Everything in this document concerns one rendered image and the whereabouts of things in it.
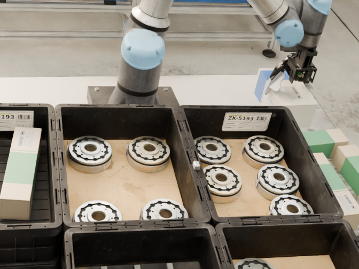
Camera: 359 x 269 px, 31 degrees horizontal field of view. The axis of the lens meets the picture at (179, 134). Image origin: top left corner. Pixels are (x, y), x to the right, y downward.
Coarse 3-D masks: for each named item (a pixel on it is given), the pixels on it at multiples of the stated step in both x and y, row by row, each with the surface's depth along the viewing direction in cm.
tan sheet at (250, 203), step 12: (228, 144) 168; (240, 144) 169; (240, 156) 165; (240, 168) 162; (252, 168) 162; (252, 180) 159; (240, 192) 155; (252, 192) 155; (216, 204) 150; (228, 204) 151; (240, 204) 151; (252, 204) 152; (264, 204) 153; (228, 216) 148
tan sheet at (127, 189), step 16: (64, 144) 158; (112, 144) 161; (128, 144) 162; (112, 160) 157; (80, 176) 150; (96, 176) 151; (112, 176) 152; (128, 176) 153; (144, 176) 154; (160, 176) 155; (80, 192) 146; (96, 192) 147; (112, 192) 148; (128, 192) 149; (144, 192) 150; (160, 192) 150; (176, 192) 151; (128, 208) 145
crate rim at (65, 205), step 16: (176, 112) 159; (64, 160) 139; (192, 160) 146; (64, 176) 135; (192, 176) 141; (64, 192) 132; (64, 208) 128; (64, 224) 125; (80, 224) 125; (96, 224) 126; (112, 224) 127; (128, 224) 127; (144, 224) 128; (160, 224) 129
